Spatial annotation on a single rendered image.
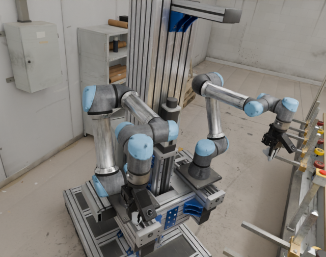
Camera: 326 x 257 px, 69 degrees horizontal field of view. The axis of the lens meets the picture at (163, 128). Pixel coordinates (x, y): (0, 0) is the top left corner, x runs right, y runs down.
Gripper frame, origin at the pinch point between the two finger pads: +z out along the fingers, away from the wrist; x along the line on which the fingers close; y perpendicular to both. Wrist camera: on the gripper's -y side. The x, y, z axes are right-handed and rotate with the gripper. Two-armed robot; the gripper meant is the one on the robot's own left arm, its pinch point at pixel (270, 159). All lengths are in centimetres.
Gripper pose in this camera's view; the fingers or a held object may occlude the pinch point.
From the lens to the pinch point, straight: 146.0
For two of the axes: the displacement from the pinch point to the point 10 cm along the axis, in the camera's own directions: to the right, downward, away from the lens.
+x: -8.2, 2.0, -5.3
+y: -5.6, -4.7, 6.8
